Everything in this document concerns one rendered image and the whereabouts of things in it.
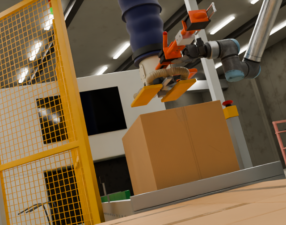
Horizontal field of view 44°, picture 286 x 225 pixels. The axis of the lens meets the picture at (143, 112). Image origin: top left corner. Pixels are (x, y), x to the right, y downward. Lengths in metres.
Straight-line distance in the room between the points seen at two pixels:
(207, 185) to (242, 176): 0.17
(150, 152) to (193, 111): 0.28
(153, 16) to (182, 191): 1.00
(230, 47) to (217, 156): 0.57
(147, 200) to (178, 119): 0.40
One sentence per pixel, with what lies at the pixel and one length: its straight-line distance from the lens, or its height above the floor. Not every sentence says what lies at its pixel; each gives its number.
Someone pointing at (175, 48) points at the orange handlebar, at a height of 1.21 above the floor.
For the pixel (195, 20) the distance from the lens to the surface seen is 1.43.
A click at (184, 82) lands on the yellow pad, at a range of 1.84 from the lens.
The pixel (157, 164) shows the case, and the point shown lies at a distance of 1.56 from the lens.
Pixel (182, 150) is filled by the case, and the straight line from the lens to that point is 1.60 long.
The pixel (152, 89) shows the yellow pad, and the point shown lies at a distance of 1.81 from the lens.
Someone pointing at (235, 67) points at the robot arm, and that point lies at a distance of 1.84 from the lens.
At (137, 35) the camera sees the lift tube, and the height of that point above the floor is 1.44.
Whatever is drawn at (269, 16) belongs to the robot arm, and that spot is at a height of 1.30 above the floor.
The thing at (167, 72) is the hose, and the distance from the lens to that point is 1.81.
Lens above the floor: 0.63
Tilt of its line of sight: 12 degrees up
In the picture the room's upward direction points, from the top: 13 degrees counter-clockwise
